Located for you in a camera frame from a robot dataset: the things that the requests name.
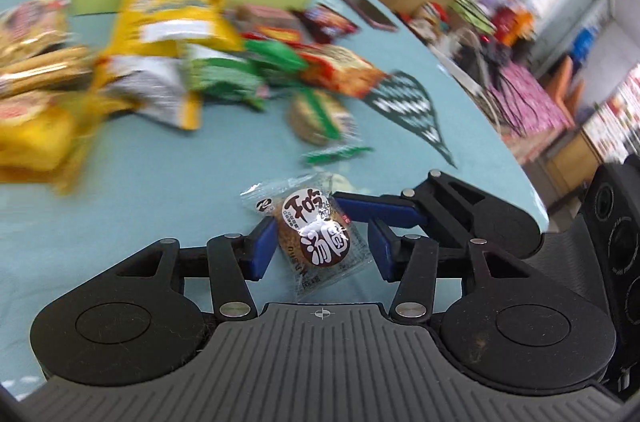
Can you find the yellow black-and-white snack bag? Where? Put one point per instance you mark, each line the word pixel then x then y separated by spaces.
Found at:
pixel 150 90

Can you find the red-and-white snack packet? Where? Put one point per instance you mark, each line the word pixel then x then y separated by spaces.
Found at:
pixel 30 20

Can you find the pink patterned cloth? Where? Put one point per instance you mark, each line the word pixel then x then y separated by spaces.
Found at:
pixel 527 97

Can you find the wooden cabinet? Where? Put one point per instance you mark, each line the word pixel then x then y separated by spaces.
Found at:
pixel 575 160

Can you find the orange snack packet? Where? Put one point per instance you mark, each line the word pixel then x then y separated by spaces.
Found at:
pixel 340 70

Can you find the green-wrapped round cake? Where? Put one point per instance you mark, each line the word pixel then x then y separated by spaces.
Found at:
pixel 320 117

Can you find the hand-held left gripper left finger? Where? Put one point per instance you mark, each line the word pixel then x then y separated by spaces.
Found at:
pixel 260 248

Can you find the green striped snack packet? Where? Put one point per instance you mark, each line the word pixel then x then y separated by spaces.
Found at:
pixel 225 72

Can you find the orange chair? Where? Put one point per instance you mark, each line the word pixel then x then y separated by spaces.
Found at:
pixel 565 85

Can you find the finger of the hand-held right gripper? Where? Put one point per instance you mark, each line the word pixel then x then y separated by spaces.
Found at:
pixel 371 198
pixel 400 216

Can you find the clear biscuit packet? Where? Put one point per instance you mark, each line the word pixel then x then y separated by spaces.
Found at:
pixel 37 62

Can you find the dark smartphone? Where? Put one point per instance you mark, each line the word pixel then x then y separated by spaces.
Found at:
pixel 364 6

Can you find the small green candy wrapper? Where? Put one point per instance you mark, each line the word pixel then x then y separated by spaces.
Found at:
pixel 334 154

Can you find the large yellow snack packet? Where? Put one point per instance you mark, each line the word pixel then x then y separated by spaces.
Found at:
pixel 37 137

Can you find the dark red snack packet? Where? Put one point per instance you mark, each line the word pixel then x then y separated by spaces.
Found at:
pixel 330 22

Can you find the clear-wrapped brown round cake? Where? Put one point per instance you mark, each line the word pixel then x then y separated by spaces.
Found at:
pixel 314 229

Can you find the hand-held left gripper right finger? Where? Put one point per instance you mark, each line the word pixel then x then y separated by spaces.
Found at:
pixel 382 253

